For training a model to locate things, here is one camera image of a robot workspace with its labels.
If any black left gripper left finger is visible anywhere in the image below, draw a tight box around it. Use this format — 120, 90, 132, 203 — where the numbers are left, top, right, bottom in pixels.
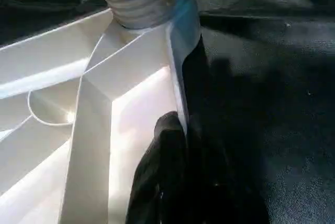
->
125, 110, 189, 224

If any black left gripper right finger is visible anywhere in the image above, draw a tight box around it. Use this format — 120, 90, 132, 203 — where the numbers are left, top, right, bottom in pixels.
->
187, 126, 270, 224

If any white plastic table leg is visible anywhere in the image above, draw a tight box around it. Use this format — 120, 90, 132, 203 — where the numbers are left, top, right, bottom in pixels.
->
83, 0, 189, 30

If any white plastic table top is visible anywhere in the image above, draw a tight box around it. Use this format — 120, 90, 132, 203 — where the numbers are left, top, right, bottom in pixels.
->
0, 0, 203, 224

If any black mat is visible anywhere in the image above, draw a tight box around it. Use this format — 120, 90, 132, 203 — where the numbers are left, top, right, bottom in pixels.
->
0, 0, 335, 224

